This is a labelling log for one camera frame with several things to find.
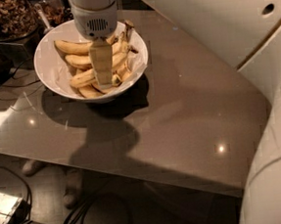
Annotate grey scale platform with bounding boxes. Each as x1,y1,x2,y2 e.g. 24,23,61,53
0,31,40,62

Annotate white ceramic bowl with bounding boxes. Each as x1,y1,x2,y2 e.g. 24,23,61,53
33,21,149,104

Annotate grey shoe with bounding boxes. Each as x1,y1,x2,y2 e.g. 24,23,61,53
63,168,83,208
22,159,46,177

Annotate black floor cables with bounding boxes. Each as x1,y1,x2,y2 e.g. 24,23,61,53
0,154,133,224

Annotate top yellow banana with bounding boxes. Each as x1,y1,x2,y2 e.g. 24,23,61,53
54,35,121,56

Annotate silver box on floor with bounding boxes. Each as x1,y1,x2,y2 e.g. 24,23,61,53
0,192,25,224

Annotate right grey shoe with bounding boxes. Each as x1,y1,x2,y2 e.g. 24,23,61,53
63,168,83,208

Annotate glass jar of nuts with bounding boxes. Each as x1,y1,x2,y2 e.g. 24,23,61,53
0,0,38,42

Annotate white plastic scoop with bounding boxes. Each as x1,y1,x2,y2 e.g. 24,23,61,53
34,3,54,35

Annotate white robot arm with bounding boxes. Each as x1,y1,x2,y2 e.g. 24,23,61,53
142,0,281,224

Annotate left grey shoe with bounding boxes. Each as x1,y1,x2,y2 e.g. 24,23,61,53
22,159,46,177

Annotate dark tray with snacks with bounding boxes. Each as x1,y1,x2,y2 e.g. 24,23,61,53
39,0,73,27

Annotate small lower yellow banana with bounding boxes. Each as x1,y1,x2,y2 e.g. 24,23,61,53
91,81,116,94

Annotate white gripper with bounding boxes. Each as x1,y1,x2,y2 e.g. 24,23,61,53
70,0,117,89

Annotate lower left yellow banana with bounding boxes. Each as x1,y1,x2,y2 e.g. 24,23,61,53
75,69,102,98

